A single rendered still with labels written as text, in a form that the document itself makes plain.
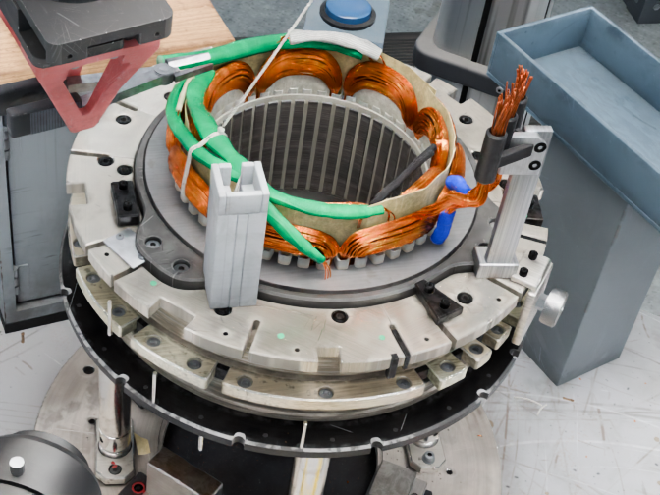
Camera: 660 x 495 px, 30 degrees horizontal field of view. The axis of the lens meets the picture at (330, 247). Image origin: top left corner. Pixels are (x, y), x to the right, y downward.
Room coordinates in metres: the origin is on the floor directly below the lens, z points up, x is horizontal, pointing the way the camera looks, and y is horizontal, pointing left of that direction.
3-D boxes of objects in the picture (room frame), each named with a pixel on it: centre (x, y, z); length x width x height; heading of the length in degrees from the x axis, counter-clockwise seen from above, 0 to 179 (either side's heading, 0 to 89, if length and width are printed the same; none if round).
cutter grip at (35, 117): (0.51, 0.16, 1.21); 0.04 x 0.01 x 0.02; 129
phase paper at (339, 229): (0.55, 0.00, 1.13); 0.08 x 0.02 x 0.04; 112
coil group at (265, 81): (0.70, 0.04, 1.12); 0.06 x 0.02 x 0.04; 112
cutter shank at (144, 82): (0.54, 0.13, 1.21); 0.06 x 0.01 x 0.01; 138
